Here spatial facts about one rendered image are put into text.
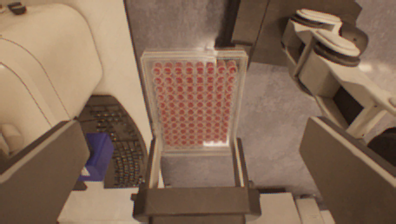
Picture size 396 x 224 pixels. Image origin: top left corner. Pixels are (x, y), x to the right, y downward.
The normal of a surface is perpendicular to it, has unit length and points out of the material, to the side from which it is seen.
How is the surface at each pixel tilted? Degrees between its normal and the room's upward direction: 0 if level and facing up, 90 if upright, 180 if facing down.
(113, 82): 0
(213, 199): 78
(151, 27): 0
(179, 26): 0
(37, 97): 72
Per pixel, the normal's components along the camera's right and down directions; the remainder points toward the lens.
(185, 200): 0.00, -0.60
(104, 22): 0.01, 0.65
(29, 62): 0.92, -0.30
